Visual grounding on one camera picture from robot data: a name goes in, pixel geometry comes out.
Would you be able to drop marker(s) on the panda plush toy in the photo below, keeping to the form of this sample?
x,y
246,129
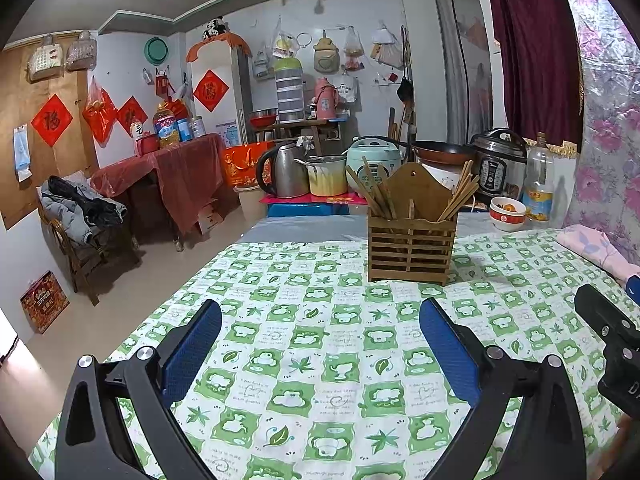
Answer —
x,y
214,30

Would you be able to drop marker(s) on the blue and white poster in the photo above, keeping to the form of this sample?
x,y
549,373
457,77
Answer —
x,y
227,134

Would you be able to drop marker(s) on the red cloth covered table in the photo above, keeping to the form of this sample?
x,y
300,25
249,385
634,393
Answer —
x,y
185,175

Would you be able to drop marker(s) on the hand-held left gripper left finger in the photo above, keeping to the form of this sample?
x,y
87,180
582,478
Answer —
x,y
192,350

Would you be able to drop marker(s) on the wooden chair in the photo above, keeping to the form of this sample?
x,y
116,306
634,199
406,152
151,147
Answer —
x,y
85,265

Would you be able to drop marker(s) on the pink tray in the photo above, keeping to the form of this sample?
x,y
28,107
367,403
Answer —
x,y
310,199

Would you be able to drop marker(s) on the pile of dark clothes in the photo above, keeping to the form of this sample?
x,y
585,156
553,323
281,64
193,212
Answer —
x,y
80,205

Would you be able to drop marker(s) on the red basin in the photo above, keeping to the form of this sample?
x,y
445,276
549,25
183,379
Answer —
x,y
262,119

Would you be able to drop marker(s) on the light green rice cooker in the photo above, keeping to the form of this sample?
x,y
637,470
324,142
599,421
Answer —
x,y
385,152

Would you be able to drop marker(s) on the grey bed sheet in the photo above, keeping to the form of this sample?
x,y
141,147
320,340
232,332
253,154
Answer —
x,y
300,230

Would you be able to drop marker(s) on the bunch of wooden chopsticks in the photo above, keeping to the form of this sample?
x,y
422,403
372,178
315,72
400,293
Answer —
x,y
457,190

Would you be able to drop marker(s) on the cooking oil bottle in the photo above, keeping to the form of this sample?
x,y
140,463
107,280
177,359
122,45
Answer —
x,y
166,127

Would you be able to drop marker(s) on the yellow pot with lid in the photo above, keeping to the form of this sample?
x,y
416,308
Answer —
x,y
325,177

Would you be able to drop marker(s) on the plastic bag with pink contents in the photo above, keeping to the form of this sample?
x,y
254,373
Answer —
x,y
352,50

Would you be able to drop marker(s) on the white printed cloth bag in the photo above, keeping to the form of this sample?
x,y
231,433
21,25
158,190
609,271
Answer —
x,y
349,89

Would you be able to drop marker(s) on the blue label tin can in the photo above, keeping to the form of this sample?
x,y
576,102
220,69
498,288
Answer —
x,y
183,130

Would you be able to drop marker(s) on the dark frying pan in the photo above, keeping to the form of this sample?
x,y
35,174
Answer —
x,y
440,150

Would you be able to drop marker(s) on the stainless steel kettle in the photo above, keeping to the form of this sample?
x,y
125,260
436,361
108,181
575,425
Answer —
x,y
287,170

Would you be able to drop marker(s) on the cardboard box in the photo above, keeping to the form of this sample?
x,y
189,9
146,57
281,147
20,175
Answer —
x,y
210,217

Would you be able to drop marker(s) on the wooden chopstick holder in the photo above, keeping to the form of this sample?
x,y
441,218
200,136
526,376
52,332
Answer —
x,y
410,255

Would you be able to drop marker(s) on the blue mat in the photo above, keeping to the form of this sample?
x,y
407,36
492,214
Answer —
x,y
300,210

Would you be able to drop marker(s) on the grey sheer curtain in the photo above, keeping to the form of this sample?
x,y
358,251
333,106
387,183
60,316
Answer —
x,y
465,60

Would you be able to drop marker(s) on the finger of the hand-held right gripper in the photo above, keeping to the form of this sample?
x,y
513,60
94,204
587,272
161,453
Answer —
x,y
600,310
634,290

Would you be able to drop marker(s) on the purple floral wall cloth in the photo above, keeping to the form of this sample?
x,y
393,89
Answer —
x,y
610,110

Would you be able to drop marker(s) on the white bucket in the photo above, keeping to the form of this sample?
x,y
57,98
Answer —
x,y
250,205

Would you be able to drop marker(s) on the white plastic bag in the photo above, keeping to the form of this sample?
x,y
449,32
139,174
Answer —
x,y
386,45

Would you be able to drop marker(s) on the red and white bowl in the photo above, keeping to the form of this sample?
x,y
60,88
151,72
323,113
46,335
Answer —
x,y
507,220

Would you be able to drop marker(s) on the wooden shelf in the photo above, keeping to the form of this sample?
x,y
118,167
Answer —
x,y
300,127

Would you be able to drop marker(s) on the clear hanging bag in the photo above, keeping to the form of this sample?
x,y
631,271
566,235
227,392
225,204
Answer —
x,y
81,52
46,60

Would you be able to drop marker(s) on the green round basin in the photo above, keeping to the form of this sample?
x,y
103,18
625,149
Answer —
x,y
156,51

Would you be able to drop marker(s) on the silver tin can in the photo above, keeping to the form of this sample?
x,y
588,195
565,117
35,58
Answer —
x,y
198,126

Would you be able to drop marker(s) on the stacked steamer with green lid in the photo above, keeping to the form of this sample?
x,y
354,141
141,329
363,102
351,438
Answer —
x,y
290,90

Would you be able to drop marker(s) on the clear glass bottle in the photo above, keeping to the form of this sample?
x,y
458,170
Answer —
x,y
537,195

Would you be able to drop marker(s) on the green patterned tablecloth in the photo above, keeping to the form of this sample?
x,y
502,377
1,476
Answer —
x,y
325,360

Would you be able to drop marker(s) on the pink floral pillow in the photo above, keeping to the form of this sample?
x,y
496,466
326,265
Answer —
x,y
595,250

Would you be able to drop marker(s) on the red diamond paper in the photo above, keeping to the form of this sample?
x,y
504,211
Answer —
x,y
210,91
131,116
51,120

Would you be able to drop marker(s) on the white electric cooker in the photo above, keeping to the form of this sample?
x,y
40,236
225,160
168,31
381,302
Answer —
x,y
445,170

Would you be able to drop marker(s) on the orange cloth cover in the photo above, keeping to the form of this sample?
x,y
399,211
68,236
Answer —
x,y
220,40

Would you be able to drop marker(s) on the red gift bag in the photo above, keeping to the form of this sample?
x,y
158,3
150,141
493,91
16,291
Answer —
x,y
245,165

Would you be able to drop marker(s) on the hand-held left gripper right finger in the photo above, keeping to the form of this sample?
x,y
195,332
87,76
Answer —
x,y
450,350

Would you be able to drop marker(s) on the wooden wall board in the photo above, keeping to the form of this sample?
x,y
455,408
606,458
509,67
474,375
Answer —
x,y
60,165

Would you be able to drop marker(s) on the plastic bag with yellow contents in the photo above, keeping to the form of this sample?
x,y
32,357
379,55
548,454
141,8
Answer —
x,y
285,40

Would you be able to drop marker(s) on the red gift box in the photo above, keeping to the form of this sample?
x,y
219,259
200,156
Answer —
x,y
45,302

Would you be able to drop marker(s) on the black ladle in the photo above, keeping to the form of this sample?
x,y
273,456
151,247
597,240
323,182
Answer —
x,y
405,90

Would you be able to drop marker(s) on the red plastic bag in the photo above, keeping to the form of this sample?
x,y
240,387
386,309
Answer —
x,y
99,110

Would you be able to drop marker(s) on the white refrigerator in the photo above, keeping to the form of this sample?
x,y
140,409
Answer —
x,y
240,90

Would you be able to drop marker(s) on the beige jar-shaped bag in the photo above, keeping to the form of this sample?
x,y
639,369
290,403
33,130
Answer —
x,y
326,55

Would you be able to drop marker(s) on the pink thermos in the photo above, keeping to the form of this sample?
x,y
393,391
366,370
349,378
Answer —
x,y
327,100

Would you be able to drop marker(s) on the leaning wooden sticks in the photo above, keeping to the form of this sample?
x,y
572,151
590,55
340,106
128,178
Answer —
x,y
400,125

